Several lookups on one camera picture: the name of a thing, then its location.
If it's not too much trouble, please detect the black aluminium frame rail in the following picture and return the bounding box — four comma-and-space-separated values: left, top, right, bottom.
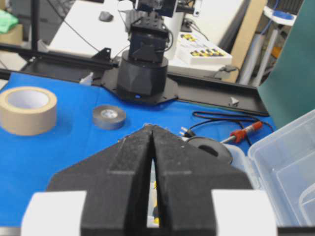
0, 44, 269, 117

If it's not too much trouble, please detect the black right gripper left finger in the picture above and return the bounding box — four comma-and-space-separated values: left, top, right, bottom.
46, 125, 153, 236

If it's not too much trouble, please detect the clear plastic toolbox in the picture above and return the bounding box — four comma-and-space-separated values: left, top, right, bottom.
225, 111, 315, 227

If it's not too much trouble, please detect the green cloth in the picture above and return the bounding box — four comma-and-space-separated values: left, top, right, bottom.
0, 10, 19, 34

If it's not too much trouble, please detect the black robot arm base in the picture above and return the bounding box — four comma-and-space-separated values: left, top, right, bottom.
117, 0, 177, 100

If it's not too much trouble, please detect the white box of parts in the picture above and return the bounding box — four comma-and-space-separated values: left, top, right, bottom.
176, 32, 232, 65

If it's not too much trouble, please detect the green board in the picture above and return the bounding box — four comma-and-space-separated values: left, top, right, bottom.
257, 0, 315, 128

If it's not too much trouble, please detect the beige masking tape roll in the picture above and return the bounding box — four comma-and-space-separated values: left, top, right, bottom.
0, 87, 58, 136

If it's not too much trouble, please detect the black power cable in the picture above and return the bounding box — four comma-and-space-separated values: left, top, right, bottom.
179, 111, 277, 146

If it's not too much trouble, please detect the blue table mat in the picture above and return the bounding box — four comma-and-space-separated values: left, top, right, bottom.
0, 71, 278, 228

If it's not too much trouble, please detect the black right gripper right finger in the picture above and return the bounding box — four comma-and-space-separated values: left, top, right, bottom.
152, 125, 252, 236

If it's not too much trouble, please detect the grey duct tape roll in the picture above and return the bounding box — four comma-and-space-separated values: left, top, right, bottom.
92, 105, 126, 130

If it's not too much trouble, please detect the black tape roll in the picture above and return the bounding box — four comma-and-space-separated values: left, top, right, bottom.
186, 136, 233, 164

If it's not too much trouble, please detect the dark computer mouse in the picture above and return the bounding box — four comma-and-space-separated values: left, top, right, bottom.
98, 11, 114, 22

